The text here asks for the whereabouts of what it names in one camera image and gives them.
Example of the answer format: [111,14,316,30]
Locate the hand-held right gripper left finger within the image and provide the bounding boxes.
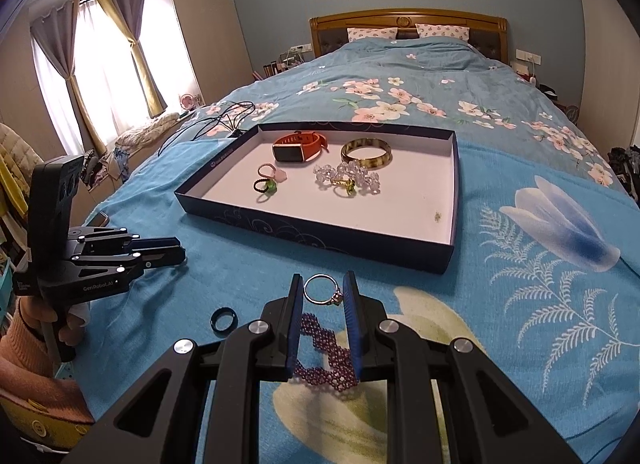
[62,273,306,464]

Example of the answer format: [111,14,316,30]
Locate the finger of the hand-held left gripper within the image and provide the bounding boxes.
[74,227,182,253]
[71,248,187,275]

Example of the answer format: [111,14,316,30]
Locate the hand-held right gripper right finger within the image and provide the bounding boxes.
[342,270,583,464]

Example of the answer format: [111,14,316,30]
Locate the silver gemstone ring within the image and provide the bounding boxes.
[303,274,345,307]

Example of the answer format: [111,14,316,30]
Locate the navy cardboard box tray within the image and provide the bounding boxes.
[173,123,460,275]

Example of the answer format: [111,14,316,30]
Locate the black beaded green ring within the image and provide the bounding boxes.
[252,178,279,202]

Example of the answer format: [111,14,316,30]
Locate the pink beaded ring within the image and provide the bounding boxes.
[257,163,291,182]

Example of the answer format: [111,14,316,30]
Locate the clear crystal bead bracelet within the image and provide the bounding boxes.
[313,160,383,195]

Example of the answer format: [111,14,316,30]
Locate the yellow brown bangle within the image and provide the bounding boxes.
[340,139,393,171]

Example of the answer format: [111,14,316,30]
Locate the orange smart band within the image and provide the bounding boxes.
[272,130,330,163]

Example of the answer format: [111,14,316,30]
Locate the person's left forearm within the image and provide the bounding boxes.
[0,316,96,426]

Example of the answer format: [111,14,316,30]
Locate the person's left hand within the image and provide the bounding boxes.
[9,294,92,347]

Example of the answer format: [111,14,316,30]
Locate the yellow hanging clothes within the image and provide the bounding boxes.
[0,124,32,225]

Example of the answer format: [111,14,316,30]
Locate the pile of mixed clothes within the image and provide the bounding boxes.
[82,146,132,191]

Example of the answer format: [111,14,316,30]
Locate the cream bedding pile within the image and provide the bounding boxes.
[114,111,181,147]

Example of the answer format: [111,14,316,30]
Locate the blue flower print blanket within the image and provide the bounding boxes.
[65,136,640,464]

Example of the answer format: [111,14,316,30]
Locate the grey and yellow curtain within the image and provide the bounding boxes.
[30,0,108,157]
[95,0,168,117]

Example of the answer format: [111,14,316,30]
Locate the cluttered nightstand with bottles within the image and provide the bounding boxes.
[252,46,313,79]

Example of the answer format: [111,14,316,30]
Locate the beige wardrobe by window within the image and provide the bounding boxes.
[145,0,256,109]

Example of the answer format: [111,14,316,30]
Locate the floral blue duvet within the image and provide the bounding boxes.
[197,38,631,195]

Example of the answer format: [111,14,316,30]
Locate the patterned pillow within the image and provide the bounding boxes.
[416,24,471,41]
[347,26,399,43]

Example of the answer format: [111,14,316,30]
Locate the nightstand with small things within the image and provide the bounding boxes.
[515,64,581,110]

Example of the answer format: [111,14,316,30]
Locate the wooden headboard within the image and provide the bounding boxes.
[308,10,510,67]

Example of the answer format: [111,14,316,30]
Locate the dark clothes pile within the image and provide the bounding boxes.
[607,145,640,205]

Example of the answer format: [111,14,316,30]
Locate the beige wardrobe by coat rack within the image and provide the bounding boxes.
[570,0,640,119]

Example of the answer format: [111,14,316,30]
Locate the purple bead bracelet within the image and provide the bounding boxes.
[292,313,361,387]

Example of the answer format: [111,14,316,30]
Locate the black cables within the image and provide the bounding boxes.
[157,101,256,157]

